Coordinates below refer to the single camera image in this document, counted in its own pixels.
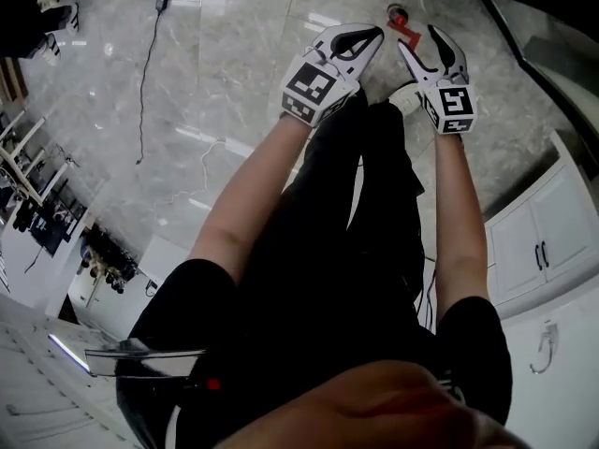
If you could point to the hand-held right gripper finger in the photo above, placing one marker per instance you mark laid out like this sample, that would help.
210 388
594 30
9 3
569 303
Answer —
456 59
416 66

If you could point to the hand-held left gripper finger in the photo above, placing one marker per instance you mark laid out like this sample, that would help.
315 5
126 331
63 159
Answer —
355 28
369 54

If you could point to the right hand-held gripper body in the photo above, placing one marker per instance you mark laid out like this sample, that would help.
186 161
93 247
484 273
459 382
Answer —
451 108

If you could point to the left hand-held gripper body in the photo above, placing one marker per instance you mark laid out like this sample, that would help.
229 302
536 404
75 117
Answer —
313 89

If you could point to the person's right forearm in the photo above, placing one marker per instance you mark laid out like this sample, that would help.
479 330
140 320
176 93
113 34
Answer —
461 204

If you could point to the person's left forearm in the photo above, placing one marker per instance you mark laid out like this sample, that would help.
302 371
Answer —
252 180

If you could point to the small red object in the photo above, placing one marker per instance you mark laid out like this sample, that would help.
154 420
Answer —
409 33

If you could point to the person's white shoe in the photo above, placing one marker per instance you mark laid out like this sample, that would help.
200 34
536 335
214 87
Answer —
407 98

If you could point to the white cabinet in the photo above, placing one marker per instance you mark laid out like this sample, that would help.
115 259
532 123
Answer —
561 222

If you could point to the person's black clothing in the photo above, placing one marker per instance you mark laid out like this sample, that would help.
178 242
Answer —
327 274

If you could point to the chrome faucet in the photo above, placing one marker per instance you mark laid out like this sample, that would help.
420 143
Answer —
552 342

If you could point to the black cluttered shelf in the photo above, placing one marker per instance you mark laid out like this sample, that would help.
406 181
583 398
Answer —
110 265

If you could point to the white-legged wooden table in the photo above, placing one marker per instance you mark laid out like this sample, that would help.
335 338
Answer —
25 137

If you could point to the black equipment rack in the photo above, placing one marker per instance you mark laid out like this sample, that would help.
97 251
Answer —
51 225

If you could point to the brown striped wooden platform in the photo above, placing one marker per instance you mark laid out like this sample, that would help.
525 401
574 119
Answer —
11 82

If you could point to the person's face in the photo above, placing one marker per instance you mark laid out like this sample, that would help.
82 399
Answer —
374 409

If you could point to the pile of dark electronics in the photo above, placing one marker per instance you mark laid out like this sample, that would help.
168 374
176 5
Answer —
23 213

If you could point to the LED light strip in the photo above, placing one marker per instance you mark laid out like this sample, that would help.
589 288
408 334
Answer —
68 352

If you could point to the black head-mounted camera bracket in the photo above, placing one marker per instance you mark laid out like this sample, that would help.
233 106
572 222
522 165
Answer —
140 358

